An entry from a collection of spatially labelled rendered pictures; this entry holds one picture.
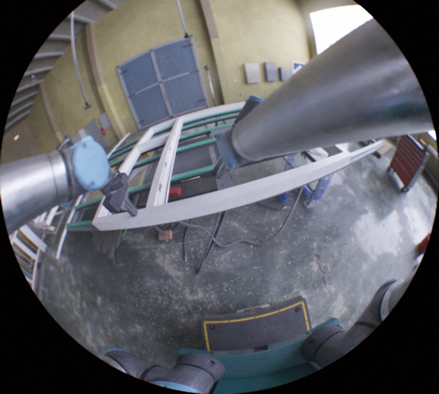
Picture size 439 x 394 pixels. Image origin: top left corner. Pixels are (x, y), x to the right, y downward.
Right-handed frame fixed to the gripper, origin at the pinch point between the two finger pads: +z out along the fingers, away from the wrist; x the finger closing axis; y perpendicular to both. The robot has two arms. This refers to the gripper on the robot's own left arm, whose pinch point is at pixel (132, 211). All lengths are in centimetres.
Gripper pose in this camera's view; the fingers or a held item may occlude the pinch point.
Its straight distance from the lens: 58.2
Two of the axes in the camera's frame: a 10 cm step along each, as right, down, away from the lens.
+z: 1.9, 7.4, 6.5
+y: -9.7, 2.6, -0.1
